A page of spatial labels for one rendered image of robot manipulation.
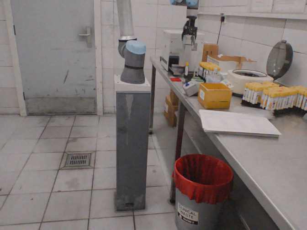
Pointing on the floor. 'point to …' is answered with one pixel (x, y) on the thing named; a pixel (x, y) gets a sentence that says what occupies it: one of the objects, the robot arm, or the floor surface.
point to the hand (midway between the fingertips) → (187, 47)
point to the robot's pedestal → (131, 148)
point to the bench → (249, 160)
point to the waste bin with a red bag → (200, 190)
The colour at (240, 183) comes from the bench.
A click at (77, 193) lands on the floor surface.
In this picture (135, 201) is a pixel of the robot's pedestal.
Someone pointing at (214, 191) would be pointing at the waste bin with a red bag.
